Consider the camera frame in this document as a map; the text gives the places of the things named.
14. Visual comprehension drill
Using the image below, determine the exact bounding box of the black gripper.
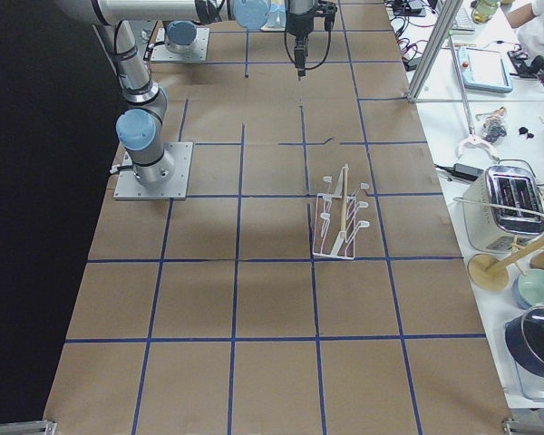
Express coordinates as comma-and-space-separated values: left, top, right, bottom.
286, 11, 314, 77

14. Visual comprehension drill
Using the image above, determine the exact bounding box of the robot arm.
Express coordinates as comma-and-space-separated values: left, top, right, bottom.
55, 1, 271, 188
164, 21, 197, 54

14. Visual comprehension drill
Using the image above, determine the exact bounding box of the blue teach pendant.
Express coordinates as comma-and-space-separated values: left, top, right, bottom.
457, 46, 513, 93

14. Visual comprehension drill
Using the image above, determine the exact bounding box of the black power adapter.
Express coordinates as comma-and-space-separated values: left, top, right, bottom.
435, 163, 483, 181

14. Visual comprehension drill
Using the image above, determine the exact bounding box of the cream toaster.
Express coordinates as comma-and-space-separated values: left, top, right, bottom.
461, 165, 544, 253

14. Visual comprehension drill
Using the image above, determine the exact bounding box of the wooden mug tree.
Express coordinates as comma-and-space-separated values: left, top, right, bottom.
467, 234, 544, 293

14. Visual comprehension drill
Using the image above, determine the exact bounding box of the green bowl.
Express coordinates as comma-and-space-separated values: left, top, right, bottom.
512, 269, 544, 309

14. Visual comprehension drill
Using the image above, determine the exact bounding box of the dark blue pot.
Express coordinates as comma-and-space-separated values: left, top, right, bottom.
505, 305, 544, 378

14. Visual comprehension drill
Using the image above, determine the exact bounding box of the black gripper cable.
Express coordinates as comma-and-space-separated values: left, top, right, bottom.
283, 26, 333, 71

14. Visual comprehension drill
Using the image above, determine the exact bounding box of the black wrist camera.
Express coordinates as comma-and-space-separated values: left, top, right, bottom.
316, 0, 338, 33

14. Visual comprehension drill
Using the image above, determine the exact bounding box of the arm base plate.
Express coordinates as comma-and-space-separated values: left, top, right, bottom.
113, 142, 194, 200
151, 27, 209, 63

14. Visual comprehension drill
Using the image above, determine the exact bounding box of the aluminium frame post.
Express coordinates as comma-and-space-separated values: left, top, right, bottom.
406, 0, 462, 102

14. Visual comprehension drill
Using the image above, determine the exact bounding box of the white wire cup rack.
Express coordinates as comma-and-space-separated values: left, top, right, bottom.
312, 164, 370, 260

